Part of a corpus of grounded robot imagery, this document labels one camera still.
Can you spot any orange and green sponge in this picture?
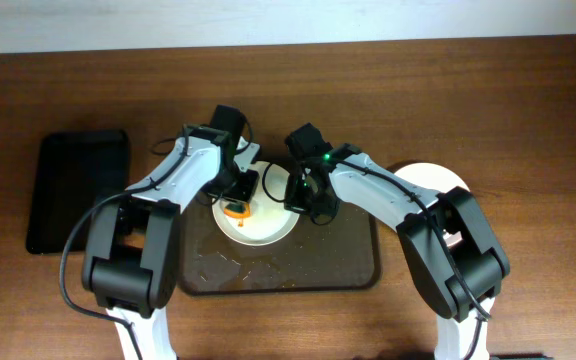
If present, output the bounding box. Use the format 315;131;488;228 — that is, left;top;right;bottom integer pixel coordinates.
223;202;251;227

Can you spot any white plate with red streaks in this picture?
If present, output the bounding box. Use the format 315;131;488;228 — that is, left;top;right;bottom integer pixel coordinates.
212;161;300;246

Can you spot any white plate with sauce smear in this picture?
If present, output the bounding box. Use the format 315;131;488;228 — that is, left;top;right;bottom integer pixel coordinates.
393;162;470;249

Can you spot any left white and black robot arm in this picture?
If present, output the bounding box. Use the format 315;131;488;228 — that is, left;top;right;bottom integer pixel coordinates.
79;125;260;359

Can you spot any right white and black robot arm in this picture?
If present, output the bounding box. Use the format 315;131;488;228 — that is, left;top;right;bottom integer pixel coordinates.
285;144;510;359

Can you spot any dark brown serving tray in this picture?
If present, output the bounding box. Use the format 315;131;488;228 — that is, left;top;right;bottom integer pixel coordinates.
177;195;381;296

